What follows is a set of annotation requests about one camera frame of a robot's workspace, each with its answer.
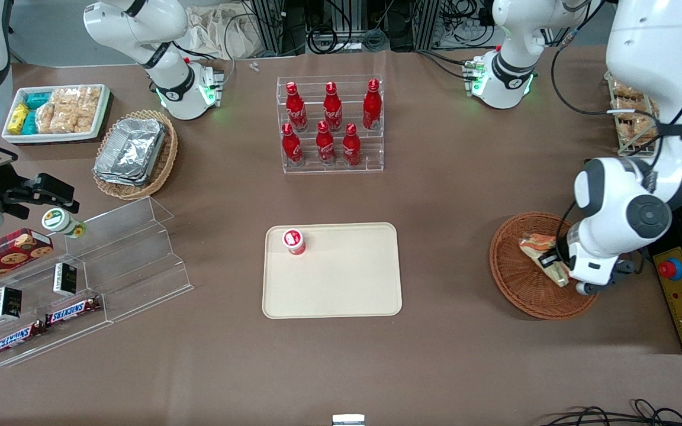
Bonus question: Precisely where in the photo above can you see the yellow snack pack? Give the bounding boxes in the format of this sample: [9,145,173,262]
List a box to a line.
[7,103,30,134]

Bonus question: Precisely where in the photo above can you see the clear acrylic bottle rack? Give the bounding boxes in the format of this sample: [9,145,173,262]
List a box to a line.
[276,74,385,175]

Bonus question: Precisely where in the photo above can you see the stack of foil containers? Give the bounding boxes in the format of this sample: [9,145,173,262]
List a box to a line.
[93,117,168,188]

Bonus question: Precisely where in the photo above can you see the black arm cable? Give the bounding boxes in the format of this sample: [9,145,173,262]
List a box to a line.
[551,18,682,144]

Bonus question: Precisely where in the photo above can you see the snickers chocolate bar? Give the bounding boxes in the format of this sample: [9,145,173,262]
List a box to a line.
[44,296,103,328]
[0,319,47,359]

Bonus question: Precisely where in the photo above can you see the black floor cables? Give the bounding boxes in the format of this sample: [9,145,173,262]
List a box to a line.
[545,398,682,426]

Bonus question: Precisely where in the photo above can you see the white wire basket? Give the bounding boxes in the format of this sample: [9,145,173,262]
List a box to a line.
[604,56,682,159]

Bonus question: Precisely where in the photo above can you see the small black box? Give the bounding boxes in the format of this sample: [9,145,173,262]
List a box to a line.
[0,286,23,321]
[53,263,79,297]

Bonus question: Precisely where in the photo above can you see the cup with green white lid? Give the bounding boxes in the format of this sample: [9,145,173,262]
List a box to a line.
[41,208,88,240]

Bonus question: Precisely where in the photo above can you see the round brown wicker basket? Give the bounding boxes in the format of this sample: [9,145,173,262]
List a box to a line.
[489,212,604,321]

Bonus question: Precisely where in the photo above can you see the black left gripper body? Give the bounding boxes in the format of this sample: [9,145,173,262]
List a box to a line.
[555,234,574,280]

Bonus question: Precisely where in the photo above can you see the clear acrylic stepped shelf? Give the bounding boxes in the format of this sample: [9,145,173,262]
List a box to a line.
[63,196,194,324]
[0,235,114,369]

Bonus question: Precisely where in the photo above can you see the black cable coil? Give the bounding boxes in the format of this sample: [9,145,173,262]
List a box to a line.
[307,24,339,54]

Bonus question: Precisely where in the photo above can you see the beige cloth bag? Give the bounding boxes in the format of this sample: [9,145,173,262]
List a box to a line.
[186,5,257,60]

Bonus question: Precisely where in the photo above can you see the black base cables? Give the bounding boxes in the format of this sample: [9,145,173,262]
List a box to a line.
[415,49,475,81]

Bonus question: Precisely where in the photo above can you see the red cup with white lid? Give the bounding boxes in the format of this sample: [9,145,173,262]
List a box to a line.
[282,228,307,256]

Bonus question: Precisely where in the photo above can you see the red cola bottle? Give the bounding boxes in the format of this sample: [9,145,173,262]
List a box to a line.
[362,79,383,131]
[281,122,304,167]
[316,121,337,166]
[285,82,309,133]
[323,82,344,133]
[342,123,362,167]

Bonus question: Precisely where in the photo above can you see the oval tan wicker basket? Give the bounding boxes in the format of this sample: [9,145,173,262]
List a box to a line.
[92,109,179,201]

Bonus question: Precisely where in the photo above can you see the white rectangular snack tray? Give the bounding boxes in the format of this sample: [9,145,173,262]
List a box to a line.
[1,84,111,145]

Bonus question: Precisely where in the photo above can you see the red plaid cookie box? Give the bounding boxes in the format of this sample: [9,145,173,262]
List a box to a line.
[0,228,55,295]

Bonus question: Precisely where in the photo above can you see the beige plastic tray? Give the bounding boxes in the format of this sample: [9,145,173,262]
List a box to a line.
[262,222,403,320]

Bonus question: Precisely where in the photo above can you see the triangular sandwich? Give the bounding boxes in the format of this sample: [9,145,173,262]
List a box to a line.
[517,233,572,288]

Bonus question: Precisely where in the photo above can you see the clear rice cracker pack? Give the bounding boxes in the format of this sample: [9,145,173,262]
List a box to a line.
[36,104,57,134]
[75,106,97,134]
[51,88,81,111]
[78,86,102,111]
[51,106,79,134]

